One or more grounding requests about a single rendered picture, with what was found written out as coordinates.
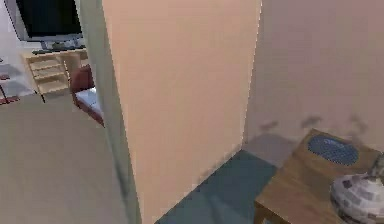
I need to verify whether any dark red side table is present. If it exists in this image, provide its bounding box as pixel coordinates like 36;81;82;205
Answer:
0;58;21;106

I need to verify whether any red armchair with white cushion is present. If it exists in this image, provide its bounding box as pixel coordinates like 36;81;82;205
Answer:
69;64;105;128

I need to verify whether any brown wooden table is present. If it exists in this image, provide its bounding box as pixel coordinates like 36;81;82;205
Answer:
254;128;384;224

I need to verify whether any white grey patterned plant pot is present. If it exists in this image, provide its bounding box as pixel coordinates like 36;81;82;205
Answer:
329;151;384;224

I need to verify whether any pale wooden shelf stand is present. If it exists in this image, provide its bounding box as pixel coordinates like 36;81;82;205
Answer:
21;47;90;103

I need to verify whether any blue oval mat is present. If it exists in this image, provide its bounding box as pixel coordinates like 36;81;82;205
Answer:
307;134;360;167

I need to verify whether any black television set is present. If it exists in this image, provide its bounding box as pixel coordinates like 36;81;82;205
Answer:
4;0;86;55

